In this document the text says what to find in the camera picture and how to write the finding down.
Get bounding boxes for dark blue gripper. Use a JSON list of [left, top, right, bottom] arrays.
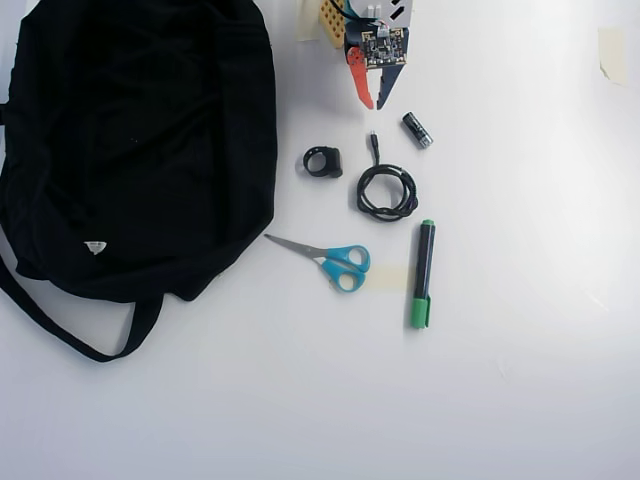
[[342, 24, 404, 111]]

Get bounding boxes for black braided cable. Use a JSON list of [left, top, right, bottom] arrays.
[[357, 129, 419, 224]]

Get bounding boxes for black fabric bag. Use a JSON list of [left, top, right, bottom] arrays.
[[0, 0, 279, 364]]

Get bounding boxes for black cylindrical battery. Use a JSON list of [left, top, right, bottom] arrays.
[[401, 111, 434, 150]]

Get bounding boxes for long beige tape strip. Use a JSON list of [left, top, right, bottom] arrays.
[[294, 0, 321, 42]]

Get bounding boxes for black marker with green cap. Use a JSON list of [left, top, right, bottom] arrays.
[[409, 218, 438, 330]]

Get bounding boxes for short beige tape strip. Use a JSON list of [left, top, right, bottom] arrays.
[[367, 264, 412, 294]]

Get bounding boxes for torn beige tape strip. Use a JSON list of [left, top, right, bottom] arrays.
[[597, 27, 629, 87]]

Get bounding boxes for bare camera circuit board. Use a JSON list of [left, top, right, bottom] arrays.
[[360, 27, 410, 70]]

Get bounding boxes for small black ring strap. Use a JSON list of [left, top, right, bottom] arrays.
[[302, 144, 344, 180]]

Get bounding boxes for blue-handled scissors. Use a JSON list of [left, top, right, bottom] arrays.
[[263, 233, 372, 294]]

